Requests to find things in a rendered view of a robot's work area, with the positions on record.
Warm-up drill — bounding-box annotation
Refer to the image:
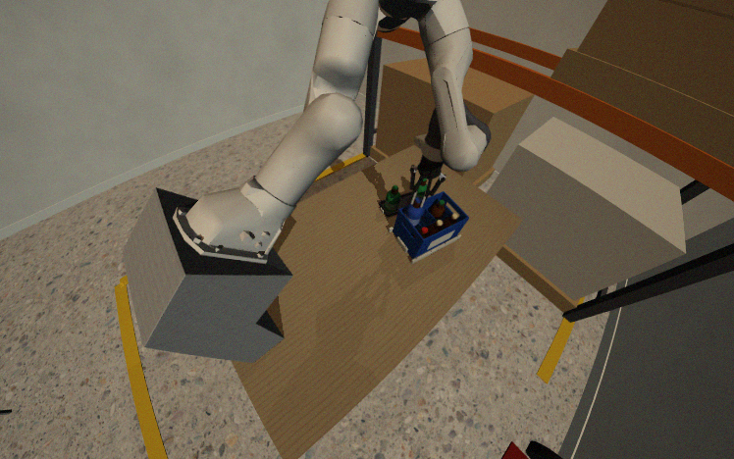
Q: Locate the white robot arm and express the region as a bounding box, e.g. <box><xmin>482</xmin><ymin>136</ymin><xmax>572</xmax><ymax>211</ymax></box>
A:
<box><xmin>173</xmin><ymin>0</ymin><xmax>491</xmax><ymax>264</ymax></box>

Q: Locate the blue bottle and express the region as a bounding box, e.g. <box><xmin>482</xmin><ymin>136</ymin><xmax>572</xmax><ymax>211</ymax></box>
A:
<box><xmin>404</xmin><ymin>197</ymin><xmax>423</xmax><ymax>227</ymax></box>

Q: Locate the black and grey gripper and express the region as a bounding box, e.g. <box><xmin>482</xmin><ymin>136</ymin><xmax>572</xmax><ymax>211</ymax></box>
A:
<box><xmin>410</xmin><ymin>155</ymin><xmax>446</xmax><ymax>208</ymax></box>

